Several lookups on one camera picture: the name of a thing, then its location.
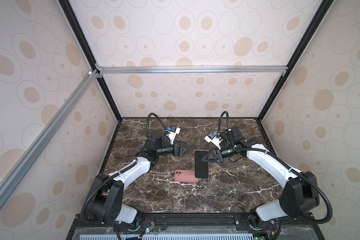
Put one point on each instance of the pink phone case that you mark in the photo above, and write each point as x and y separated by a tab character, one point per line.
185	176

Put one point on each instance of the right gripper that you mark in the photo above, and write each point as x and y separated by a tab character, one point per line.
216	157

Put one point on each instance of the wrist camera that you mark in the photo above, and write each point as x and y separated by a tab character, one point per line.
170	134
214	138

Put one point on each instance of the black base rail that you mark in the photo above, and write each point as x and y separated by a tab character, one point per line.
197	226

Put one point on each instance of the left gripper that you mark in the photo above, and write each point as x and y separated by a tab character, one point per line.
177	152

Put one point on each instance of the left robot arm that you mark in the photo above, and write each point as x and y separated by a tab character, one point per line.
104	202

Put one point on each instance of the right black corner post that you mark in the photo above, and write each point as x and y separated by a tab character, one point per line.
313	26

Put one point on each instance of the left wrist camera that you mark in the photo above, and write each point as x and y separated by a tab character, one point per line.
170	134

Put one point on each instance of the black corner frame post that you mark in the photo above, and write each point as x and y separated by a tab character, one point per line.
84	44

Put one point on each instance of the diagonal aluminium rail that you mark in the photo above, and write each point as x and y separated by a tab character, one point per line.
9	184

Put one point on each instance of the horizontal aluminium rail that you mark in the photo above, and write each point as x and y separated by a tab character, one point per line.
193	69

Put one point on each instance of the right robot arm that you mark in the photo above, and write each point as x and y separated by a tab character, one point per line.
300	193

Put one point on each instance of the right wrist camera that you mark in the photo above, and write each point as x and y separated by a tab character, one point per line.
214	138

